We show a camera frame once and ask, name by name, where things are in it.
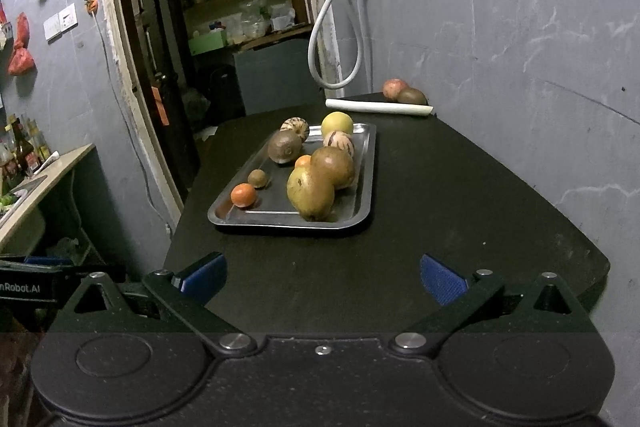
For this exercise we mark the large brown kiwi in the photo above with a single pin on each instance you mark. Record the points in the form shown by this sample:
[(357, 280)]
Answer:
[(284, 147)]

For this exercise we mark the metal tray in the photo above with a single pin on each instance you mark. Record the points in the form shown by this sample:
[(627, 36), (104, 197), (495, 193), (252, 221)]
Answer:
[(362, 187)]

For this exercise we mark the red apple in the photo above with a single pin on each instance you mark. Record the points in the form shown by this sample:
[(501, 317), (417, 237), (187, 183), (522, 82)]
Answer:
[(393, 88)]

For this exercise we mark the wall switch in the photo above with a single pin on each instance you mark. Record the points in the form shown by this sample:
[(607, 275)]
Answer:
[(61, 23)]

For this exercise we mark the green box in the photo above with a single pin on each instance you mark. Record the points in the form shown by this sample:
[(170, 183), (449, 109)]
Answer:
[(207, 43)]

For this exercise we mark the row of bottles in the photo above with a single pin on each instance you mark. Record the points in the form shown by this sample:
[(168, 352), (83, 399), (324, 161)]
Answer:
[(22, 147)]

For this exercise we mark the door frame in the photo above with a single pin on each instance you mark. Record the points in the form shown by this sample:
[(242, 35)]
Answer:
[(122, 57)]

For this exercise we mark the orange wall hook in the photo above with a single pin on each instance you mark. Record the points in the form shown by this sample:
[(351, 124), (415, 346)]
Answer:
[(90, 3)]

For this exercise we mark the small brown kiwi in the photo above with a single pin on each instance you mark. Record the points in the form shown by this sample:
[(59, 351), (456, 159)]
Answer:
[(258, 178)]

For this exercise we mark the red plastic bag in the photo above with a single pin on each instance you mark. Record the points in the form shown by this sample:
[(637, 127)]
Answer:
[(21, 52)]

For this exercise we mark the small orange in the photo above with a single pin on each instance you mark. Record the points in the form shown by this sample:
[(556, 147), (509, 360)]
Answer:
[(302, 162), (243, 195)]

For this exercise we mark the kitchen counter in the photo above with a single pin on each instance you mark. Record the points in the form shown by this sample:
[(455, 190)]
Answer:
[(55, 167)]

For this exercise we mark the grey cabinet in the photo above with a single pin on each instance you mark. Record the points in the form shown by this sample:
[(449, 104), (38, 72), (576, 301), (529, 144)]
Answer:
[(277, 77)]

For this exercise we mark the yellow round fruit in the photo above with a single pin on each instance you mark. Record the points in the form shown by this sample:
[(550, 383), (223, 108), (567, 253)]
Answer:
[(337, 124)]

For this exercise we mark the dark brown kiwi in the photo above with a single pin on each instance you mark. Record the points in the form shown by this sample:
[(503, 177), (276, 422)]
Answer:
[(412, 97)]

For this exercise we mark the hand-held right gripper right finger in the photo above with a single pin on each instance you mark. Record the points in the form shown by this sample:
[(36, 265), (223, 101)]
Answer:
[(441, 281)]

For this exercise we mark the brownish mango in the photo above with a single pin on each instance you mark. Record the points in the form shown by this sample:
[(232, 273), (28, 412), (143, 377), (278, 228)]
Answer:
[(334, 166)]

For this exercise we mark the striped pepino melon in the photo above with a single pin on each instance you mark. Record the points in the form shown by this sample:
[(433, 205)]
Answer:
[(340, 144), (294, 127)]

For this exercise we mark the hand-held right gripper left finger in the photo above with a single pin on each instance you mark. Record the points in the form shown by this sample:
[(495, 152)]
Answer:
[(202, 276)]

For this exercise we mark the white vertical pipe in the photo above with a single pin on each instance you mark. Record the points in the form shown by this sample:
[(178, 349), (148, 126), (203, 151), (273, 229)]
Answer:
[(366, 37)]

